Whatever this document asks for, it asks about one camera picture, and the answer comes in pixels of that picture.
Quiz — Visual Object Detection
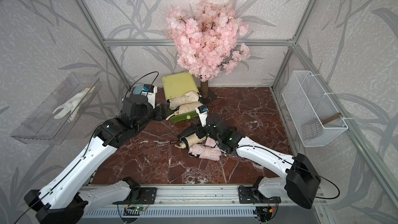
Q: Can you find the green yellow drawer cabinet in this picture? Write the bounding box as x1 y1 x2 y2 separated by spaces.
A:
162 72 202 123

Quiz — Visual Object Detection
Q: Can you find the beige umbrella with black trim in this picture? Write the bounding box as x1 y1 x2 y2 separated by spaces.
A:
174 133 207 149

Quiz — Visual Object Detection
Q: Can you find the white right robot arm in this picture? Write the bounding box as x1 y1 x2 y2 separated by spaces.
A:
199 112 321 209

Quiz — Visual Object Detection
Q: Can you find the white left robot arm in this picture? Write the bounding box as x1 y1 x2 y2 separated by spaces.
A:
24 94 170 224

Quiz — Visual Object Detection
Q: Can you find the pink umbrella upper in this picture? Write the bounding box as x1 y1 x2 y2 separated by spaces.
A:
205 137 218 148

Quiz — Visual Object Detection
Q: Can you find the pink umbrella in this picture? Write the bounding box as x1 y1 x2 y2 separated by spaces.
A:
188 144 221 161
205 137 218 148

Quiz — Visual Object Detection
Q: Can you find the black umbrella left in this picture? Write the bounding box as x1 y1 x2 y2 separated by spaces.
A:
177 126 202 139

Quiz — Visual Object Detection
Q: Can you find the pink umbrella lower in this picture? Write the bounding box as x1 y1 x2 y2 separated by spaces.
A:
188 144 221 161

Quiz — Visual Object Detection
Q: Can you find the white glove on shelf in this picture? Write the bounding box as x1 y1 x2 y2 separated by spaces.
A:
52 86 96 122

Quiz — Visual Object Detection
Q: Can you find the pink cherry blossom tree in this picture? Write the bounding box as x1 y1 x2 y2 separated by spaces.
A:
166 0 251 102

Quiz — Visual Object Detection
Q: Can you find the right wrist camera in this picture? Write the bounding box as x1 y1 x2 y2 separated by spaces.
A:
195 105 208 127

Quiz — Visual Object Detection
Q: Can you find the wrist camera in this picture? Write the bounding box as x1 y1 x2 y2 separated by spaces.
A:
195 105 208 127
142 84 158 108

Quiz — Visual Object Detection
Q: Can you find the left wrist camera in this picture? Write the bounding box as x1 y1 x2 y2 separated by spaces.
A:
142 84 158 108

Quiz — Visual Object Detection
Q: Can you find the aluminium front rail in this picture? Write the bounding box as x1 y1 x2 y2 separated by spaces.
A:
64 184 328 207

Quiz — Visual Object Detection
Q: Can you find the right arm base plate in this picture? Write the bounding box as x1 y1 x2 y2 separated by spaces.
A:
238 185 282 204

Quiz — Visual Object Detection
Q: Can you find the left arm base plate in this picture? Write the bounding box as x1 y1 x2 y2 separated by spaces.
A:
113 187 157 205

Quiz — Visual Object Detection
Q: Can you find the clear acrylic wall shelf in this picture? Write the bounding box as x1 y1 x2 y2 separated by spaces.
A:
10 73 102 145

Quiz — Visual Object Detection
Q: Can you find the white wire mesh basket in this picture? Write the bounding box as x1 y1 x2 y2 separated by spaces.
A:
282 71 348 147

